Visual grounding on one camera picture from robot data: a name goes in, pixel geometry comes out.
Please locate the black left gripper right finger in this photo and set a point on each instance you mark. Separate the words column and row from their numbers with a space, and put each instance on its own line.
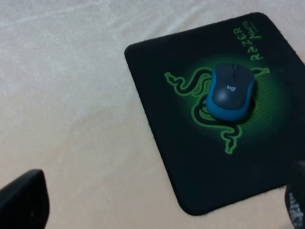
column 295, row 195

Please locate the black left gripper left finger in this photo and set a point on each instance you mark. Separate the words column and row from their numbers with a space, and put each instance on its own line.
column 24, row 202

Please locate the grey blue wireless mouse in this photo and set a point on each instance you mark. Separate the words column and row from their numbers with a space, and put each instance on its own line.
column 230, row 92

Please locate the black green Razer mouse pad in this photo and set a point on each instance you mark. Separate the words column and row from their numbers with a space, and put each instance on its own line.
column 212, row 163

